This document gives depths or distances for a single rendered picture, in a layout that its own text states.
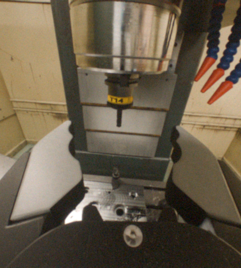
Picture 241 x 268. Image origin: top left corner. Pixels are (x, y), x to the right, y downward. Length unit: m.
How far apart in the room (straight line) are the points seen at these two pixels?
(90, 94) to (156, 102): 0.34
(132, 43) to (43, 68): 1.13
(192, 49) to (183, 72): 0.10
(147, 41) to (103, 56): 0.05
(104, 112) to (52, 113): 0.71
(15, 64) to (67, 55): 0.68
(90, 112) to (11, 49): 0.83
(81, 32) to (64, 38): 0.59
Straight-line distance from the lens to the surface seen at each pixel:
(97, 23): 0.20
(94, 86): 0.73
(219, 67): 0.27
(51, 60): 1.24
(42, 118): 1.46
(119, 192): 0.60
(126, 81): 0.25
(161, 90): 0.72
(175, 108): 0.82
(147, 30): 0.19
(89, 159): 1.01
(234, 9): 0.47
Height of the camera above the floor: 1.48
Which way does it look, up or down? 31 degrees down
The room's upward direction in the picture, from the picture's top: 4 degrees clockwise
